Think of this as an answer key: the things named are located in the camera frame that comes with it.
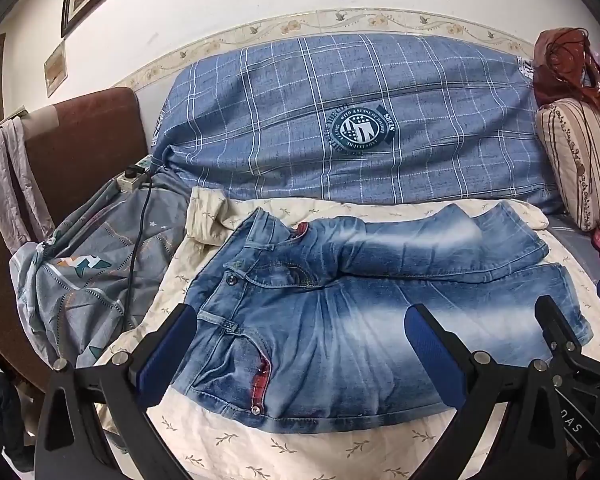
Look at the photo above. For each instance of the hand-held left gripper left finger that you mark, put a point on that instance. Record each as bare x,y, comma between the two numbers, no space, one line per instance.
167,350

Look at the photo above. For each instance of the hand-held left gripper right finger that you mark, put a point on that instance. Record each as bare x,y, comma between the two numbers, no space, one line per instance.
430,355

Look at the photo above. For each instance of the blue denim pants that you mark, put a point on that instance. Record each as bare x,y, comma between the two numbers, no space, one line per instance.
330,330

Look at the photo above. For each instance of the blue bed sheet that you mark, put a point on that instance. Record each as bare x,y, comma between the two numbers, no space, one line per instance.
570,240

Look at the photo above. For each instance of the grey printed bed sheet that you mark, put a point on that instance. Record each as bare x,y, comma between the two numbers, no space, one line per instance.
80,285

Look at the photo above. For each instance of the cream leaf-print blanket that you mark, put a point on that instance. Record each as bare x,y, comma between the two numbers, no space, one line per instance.
330,452

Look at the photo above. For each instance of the striped pillow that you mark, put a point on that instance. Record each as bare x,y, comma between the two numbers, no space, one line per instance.
575,160

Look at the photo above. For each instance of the dark cloth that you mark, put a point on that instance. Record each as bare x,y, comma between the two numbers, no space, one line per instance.
5,410

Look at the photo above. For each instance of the white power strip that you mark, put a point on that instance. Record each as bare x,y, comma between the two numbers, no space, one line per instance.
130,178

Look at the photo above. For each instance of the brown headboard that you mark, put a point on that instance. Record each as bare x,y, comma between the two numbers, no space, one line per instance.
80,130

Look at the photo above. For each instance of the brown scarf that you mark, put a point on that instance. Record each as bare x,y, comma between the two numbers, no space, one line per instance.
560,65

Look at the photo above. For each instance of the grey hanging cloth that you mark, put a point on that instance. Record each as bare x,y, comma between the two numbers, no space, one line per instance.
0,175

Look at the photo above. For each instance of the blue plaid quilt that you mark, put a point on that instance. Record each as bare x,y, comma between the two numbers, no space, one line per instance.
280,110

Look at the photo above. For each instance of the small wall picture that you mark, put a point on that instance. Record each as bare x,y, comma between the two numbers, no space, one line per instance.
55,70

